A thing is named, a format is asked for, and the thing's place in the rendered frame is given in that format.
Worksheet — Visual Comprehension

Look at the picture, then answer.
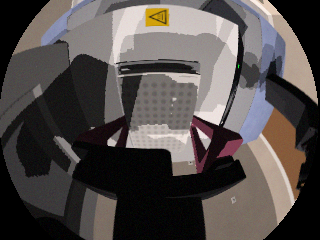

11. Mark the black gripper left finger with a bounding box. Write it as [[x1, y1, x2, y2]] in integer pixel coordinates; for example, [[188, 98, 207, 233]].
[[75, 115, 129, 148]]

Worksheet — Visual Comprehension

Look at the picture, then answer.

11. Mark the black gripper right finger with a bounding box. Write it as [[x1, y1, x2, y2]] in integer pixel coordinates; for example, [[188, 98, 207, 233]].
[[190, 115, 243, 173]]

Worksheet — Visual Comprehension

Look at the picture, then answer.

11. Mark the black and white benchtop lab instrument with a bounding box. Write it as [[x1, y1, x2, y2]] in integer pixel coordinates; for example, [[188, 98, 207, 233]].
[[0, 5, 244, 240]]

